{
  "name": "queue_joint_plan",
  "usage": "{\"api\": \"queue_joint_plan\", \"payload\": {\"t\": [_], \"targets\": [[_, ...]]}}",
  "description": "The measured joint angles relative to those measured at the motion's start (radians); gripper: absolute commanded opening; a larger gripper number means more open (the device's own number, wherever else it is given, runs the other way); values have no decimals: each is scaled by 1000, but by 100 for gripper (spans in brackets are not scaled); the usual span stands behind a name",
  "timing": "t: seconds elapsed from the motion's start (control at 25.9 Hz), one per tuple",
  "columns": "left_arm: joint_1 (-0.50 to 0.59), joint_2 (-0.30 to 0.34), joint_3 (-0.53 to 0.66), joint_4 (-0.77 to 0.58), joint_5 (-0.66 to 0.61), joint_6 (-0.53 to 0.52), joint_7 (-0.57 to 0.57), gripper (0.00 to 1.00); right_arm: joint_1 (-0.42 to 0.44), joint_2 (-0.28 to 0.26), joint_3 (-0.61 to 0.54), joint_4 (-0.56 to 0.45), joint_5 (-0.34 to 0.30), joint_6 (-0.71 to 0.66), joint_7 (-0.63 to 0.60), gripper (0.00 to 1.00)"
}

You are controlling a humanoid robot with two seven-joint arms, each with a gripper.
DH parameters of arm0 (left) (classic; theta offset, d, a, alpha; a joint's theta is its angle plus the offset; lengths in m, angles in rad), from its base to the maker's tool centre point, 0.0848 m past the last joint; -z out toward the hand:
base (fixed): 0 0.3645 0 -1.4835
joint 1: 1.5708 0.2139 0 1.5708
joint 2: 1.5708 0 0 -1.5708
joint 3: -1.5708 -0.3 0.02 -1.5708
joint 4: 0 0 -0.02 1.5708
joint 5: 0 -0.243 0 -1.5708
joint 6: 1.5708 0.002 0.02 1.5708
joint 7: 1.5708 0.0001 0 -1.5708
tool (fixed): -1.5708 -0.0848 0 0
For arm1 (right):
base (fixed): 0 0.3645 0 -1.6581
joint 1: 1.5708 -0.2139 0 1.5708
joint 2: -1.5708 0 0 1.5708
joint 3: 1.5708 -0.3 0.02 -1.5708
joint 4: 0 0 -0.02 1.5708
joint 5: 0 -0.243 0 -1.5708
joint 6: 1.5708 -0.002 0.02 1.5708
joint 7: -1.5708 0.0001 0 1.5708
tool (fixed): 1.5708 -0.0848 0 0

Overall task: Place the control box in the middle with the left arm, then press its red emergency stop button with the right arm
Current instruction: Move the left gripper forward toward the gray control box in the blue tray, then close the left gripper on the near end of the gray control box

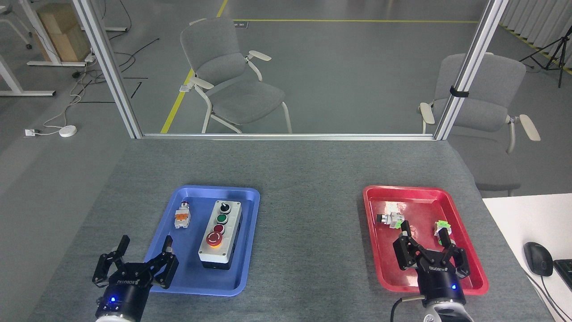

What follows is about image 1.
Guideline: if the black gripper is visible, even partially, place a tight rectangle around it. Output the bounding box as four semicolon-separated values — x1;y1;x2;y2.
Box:
93;235;179;319
393;220;471;309

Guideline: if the grey control box with buttons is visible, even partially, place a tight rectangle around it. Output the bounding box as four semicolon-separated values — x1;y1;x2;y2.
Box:
198;200;243;270

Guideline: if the brown cardboard box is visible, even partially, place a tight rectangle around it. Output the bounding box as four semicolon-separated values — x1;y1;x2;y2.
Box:
34;4;92;62

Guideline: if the red plastic tray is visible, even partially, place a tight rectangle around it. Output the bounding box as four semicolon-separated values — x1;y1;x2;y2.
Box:
362;186;489;296

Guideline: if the blue plastic tray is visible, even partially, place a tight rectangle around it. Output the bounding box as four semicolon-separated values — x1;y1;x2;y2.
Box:
144;185;261;297

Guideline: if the white side table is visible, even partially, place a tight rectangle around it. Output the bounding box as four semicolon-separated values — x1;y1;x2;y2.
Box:
482;193;572;322

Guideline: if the black computer mouse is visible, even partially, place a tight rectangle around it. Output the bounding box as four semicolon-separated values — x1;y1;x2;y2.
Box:
523;241;554;277

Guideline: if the black keyboard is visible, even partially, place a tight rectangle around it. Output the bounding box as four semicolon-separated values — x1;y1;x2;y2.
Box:
553;259;572;291

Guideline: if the grey chair with armrests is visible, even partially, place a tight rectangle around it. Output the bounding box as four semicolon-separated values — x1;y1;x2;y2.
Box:
418;52;541;198
180;17;293;134

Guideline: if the silver aluminium crossbar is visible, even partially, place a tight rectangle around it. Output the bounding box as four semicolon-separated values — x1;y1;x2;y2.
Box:
142;133;436;141

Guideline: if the black tripod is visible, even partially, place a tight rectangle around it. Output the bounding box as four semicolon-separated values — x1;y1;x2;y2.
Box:
519;25;572;88

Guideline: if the green push button switch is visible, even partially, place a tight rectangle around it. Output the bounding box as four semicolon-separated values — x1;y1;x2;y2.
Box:
433;219;452;246

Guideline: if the black selector switch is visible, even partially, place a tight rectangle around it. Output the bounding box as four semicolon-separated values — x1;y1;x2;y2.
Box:
376;211;405;230

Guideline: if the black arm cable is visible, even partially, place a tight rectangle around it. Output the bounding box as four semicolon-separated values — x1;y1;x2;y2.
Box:
391;295;426;322

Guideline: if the orange push button switch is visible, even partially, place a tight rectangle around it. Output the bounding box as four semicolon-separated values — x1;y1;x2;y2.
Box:
174;202;192;229

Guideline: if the black mouse cable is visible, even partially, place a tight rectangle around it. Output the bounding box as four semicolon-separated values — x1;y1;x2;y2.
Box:
525;272;572;322

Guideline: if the white floor cable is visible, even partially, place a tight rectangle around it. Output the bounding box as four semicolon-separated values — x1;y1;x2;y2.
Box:
35;60;97;134

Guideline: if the silver aluminium post with strap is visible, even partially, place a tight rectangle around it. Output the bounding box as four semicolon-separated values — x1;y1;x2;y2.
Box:
433;0;510;140

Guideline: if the black floor cable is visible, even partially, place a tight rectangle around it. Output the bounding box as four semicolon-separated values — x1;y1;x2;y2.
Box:
72;0;160;104

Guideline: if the white desk leg frame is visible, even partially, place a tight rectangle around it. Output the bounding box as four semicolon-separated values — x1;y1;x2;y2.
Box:
20;0;88;67
0;54;56;97

